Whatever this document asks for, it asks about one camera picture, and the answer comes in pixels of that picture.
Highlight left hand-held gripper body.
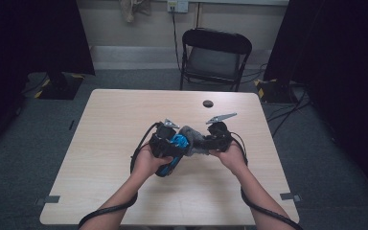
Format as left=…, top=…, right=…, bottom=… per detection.
left=149, top=118, right=187, bottom=159

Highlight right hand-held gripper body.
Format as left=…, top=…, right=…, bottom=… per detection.
left=204, top=112, right=239, bottom=153

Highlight blue toy car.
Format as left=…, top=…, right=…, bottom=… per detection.
left=154, top=133, right=191, bottom=178

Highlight grey fluffy towel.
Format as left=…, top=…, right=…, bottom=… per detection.
left=178, top=125, right=211, bottom=157

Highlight person's left hand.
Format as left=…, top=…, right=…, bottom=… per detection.
left=129, top=143, right=174, bottom=185

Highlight person's right hand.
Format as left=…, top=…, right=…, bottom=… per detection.
left=208, top=141, right=249, bottom=177

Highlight black stand base yellow tape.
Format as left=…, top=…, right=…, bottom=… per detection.
left=254, top=78, right=299, bottom=105
left=34, top=72, right=86, bottom=101

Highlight black folding chair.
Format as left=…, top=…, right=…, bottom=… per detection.
left=179, top=27, right=253, bottom=93

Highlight grey tape strip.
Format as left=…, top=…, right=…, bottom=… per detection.
left=34, top=195, right=61, bottom=206
left=280, top=192, right=302, bottom=203

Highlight beige hanging cloth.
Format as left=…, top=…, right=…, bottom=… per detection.
left=118, top=0, right=152, bottom=24

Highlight black curtain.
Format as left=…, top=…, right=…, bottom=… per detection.
left=263, top=0, right=368, bottom=205
left=0, top=0, right=96, bottom=161

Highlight black floor cables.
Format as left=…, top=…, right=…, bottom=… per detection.
left=241, top=62, right=312, bottom=139

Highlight right hand-held gripper black cable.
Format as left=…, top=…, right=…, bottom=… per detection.
left=229, top=131, right=305, bottom=230

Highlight hand-held gripper black cable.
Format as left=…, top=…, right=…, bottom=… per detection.
left=78, top=122, right=163, bottom=230
left=229, top=131, right=305, bottom=230

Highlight left hand-held gripper black cable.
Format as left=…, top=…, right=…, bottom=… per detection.
left=78, top=122, right=163, bottom=230

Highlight grey wall skirting duct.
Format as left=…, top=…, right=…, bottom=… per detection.
left=89, top=45, right=272, bottom=71

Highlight black power cable at wall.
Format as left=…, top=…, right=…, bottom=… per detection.
left=171, top=6, right=184, bottom=74

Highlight thin vertical wall conduit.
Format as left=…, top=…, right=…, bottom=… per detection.
left=195, top=2, right=203, bottom=29

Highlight white wall socket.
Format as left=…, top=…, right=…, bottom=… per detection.
left=167, top=0, right=190, bottom=13

